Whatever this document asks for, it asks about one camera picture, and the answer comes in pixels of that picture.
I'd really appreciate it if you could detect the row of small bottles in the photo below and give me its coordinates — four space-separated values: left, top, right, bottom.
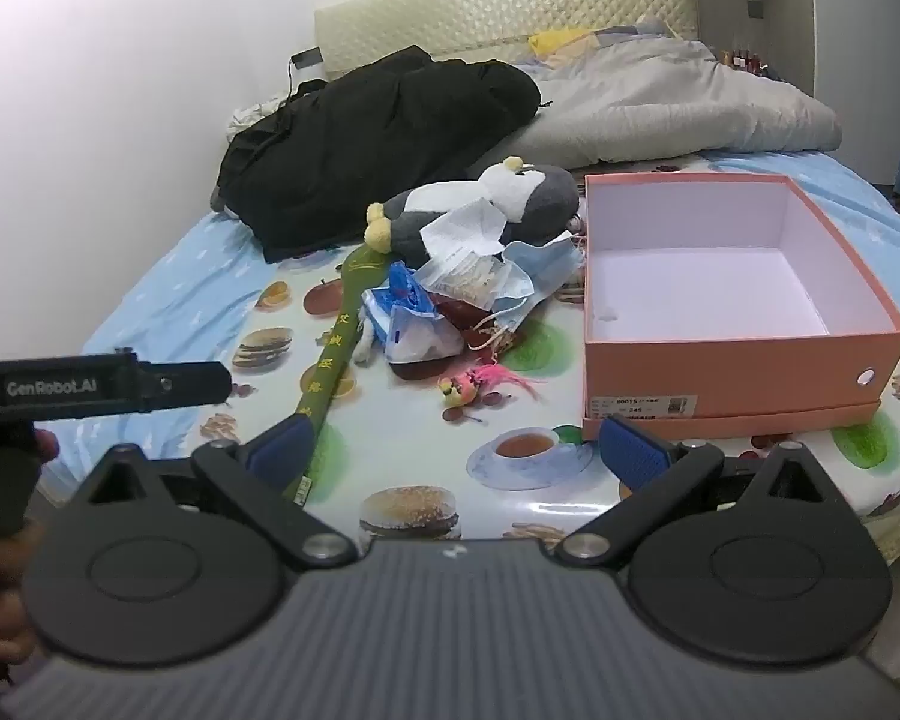
716 45 785 83

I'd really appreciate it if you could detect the red decorated packet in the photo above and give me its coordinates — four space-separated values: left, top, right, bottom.
435 298 496 346

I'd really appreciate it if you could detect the yellow pillow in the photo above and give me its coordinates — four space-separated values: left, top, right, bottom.
529 28 597 57

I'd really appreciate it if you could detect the green plush stick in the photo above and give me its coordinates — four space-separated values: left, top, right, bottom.
285 244 391 505

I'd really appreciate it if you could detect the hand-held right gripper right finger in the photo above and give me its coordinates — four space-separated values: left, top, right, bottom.
553 414 841 569

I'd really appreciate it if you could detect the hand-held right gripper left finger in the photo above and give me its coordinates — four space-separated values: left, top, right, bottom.
64 414 359 571

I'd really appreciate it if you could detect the white face mask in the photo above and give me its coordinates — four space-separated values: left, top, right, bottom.
420 199 507 263

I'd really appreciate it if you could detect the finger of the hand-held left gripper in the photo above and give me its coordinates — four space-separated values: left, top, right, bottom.
150 360 232 413

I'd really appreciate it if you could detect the pink cardboard box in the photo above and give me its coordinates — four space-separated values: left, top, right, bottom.
581 172 900 442

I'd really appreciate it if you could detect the grey white penguin plush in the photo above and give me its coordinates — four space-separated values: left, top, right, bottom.
365 157 582 267

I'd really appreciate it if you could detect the grey duvet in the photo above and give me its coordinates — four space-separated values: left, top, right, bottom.
506 15 841 170

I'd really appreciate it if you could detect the blue white packet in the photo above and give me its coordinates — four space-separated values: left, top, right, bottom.
356 261 466 365

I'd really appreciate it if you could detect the clear plastic bag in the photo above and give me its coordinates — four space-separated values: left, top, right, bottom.
420 251 530 312

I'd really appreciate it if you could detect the beige padded headboard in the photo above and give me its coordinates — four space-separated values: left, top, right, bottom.
313 0 692 80

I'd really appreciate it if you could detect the white crumpled cloth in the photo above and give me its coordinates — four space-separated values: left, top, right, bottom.
229 94 286 137

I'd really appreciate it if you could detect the black jacket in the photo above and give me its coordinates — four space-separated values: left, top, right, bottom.
211 45 542 263

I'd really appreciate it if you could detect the food print tablecloth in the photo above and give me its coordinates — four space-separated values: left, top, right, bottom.
41 146 900 601

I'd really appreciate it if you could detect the blue face mask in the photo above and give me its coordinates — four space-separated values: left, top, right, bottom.
469 240 582 353

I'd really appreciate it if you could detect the pink feather toy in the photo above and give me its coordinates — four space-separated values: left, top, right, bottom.
439 362 550 410

